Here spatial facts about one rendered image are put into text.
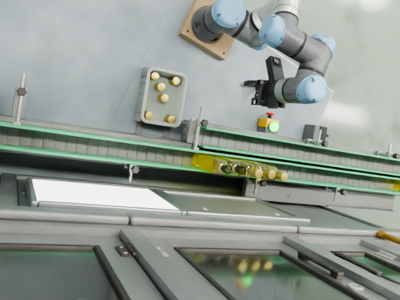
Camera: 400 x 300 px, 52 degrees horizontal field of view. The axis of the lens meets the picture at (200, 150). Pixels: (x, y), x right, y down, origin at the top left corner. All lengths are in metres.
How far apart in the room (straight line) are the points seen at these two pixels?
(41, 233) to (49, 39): 0.86
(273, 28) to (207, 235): 0.57
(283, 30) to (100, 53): 0.82
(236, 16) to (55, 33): 0.68
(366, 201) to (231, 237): 1.25
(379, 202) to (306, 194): 0.49
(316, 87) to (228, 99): 0.80
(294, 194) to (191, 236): 0.95
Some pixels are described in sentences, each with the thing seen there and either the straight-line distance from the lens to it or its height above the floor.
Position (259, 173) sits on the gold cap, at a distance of 1.50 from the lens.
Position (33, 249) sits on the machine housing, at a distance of 0.91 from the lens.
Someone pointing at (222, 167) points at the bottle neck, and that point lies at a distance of 1.46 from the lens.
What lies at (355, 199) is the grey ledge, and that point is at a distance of 2.24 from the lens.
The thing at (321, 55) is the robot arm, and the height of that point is 1.51.
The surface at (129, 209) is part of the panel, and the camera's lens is 1.15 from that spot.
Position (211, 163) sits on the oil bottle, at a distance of 1.52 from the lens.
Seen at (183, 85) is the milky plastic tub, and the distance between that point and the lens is 1.70.
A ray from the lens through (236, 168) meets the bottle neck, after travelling 1.49.
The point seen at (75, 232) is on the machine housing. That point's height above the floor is 1.43.
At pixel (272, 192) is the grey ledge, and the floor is 0.88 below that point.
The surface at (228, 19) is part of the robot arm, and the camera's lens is 1.59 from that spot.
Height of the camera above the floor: 2.39
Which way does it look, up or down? 64 degrees down
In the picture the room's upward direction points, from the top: 106 degrees clockwise
